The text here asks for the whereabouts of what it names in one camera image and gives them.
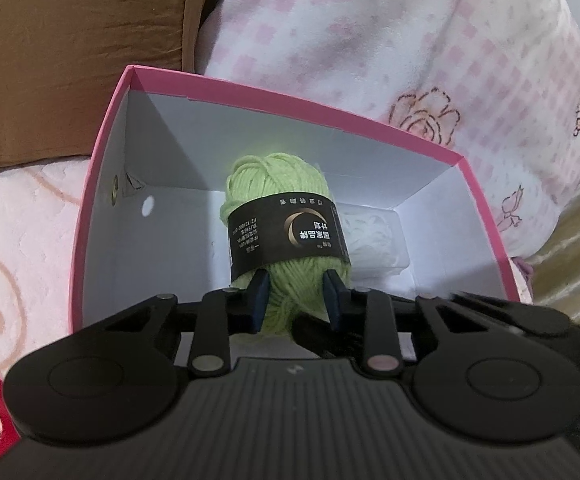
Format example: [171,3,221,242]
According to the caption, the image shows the brown pillow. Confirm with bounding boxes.
[0,0,222,179]

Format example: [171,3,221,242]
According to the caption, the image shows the pink checked pillow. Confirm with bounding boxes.
[194,0,580,262]

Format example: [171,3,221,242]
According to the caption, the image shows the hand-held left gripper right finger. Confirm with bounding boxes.
[321,268,517,377]

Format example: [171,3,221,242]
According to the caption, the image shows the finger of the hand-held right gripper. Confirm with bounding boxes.
[292,315,369,361]
[447,290,578,337]

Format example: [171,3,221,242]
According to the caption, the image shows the red bear printed blanket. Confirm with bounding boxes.
[0,157,97,467]

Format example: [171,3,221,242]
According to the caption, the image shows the green yarn ball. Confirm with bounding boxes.
[219,152,354,337]

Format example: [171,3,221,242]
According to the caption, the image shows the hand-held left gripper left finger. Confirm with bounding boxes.
[72,268,272,377]

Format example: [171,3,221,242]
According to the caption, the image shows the gold satin cloth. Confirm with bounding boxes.
[517,69,580,327]

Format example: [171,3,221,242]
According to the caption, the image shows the pink cardboard box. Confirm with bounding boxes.
[69,63,522,361]

